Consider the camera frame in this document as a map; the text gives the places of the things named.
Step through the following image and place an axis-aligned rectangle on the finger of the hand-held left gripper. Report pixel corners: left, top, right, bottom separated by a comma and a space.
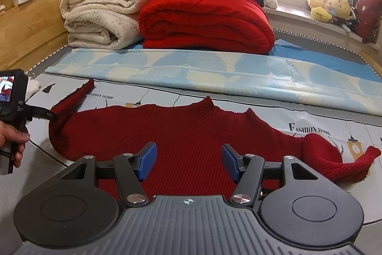
28, 106, 56, 122

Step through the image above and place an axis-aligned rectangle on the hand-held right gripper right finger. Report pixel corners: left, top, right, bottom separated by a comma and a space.
222, 144, 322, 208

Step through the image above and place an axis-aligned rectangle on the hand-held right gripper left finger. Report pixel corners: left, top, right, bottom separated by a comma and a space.
60, 142, 158, 208

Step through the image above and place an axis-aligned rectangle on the dark red knitted sweater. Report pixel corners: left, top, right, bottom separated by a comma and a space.
48, 79, 382, 187

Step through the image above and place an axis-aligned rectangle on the person's left hand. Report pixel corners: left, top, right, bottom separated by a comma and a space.
0, 120, 31, 168

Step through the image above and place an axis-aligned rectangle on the small white cloth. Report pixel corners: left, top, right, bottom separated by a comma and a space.
25, 80, 41, 102

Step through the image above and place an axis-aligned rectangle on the grey printed bed sheet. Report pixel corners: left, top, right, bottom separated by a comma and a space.
0, 43, 382, 255

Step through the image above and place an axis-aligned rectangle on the blue shell-print mat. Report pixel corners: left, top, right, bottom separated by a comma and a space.
45, 47, 382, 117

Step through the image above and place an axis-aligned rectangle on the cream folded blanket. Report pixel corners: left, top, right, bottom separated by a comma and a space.
60, 0, 156, 50

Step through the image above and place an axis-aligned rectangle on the red folded blanket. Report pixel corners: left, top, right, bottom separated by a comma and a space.
138, 0, 276, 56

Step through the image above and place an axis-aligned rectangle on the white window sill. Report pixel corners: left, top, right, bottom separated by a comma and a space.
263, 2, 382, 59

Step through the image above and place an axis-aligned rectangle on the pale yellow plush toy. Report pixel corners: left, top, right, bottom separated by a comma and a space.
306, 0, 334, 23

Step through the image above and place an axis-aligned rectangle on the yellow cloth pile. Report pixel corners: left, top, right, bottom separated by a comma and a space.
331, 0, 352, 20

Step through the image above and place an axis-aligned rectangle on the wooden bed frame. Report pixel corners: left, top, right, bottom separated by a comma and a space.
0, 0, 90, 72

